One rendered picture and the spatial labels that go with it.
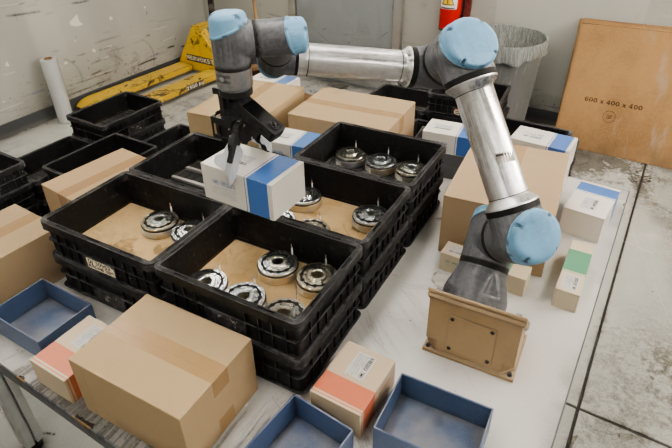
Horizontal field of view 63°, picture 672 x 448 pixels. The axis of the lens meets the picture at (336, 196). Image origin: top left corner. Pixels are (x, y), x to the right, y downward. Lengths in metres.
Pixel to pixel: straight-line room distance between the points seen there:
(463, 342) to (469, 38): 0.67
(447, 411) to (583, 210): 0.83
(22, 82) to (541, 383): 4.11
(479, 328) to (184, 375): 0.63
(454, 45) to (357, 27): 3.55
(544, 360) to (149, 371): 0.89
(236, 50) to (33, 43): 3.65
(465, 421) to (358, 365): 0.25
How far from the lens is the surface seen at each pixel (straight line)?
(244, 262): 1.44
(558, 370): 1.42
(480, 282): 1.28
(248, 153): 1.28
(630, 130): 4.01
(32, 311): 1.68
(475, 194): 1.59
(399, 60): 1.30
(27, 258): 1.68
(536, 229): 1.18
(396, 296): 1.51
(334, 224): 1.55
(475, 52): 1.18
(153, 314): 1.30
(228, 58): 1.12
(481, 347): 1.31
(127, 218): 1.70
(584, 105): 4.01
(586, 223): 1.82
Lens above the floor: 1.72
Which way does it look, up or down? 32 degrees down
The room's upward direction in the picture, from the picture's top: 1 degrees counter-clockwise
